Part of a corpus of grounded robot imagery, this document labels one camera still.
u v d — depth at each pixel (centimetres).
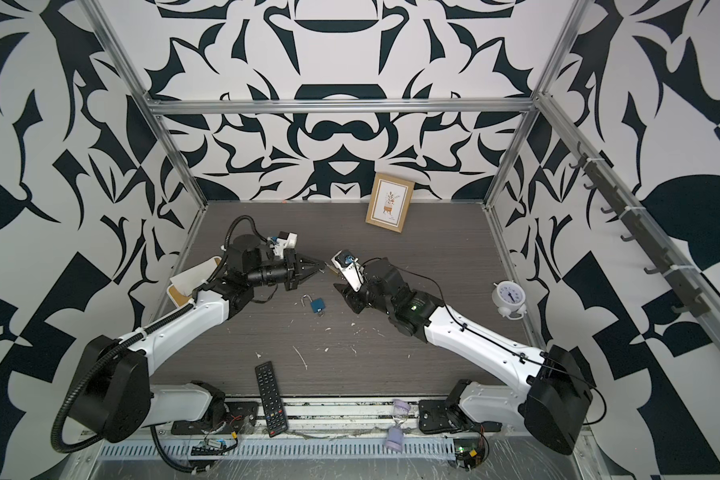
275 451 77
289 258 70
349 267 64
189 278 89
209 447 69
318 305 94
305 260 74
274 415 74
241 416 73
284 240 76
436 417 74
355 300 67
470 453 71
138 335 45
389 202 108
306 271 73
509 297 92
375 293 59
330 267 77
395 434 71
